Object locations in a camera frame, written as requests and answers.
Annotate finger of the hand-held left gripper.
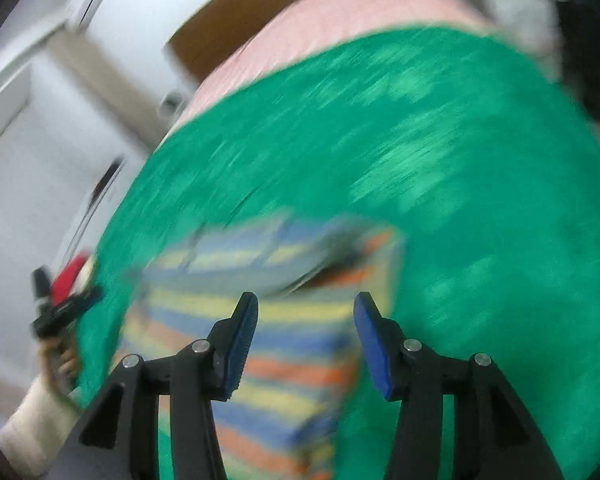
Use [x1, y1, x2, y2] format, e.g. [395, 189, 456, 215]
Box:
[50, 286, 104, 328]

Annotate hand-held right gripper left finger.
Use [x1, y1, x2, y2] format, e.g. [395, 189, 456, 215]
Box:
[54, 291, 259, 480]

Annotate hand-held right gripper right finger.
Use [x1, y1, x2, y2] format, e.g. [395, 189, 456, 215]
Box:
[353, 291, 565, 480]

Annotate striped multicolour small pants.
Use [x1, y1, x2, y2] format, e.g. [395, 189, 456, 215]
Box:
[112, 212, 405, 480]

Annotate person's left forearm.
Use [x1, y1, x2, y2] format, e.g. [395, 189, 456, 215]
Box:
[0, 374, 88, 478]

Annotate person's left hand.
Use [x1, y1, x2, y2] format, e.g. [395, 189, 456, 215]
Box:
[37, 332, 80, 392]

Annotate green blanket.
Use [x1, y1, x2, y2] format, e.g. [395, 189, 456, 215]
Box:
[72, 25, 600, 480]

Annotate brown wooden headboard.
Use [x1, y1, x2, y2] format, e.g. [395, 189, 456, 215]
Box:
[165, 0, 431, 83]

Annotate pink striped bed sheet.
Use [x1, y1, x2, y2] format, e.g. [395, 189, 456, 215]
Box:
[172, 0, 506, 136]

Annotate white plastic bag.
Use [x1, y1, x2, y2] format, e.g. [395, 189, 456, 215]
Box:
[430, 0, 576, 81]

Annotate wall socket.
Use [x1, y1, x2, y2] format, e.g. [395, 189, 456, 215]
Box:
[159, 91, 188, 117]

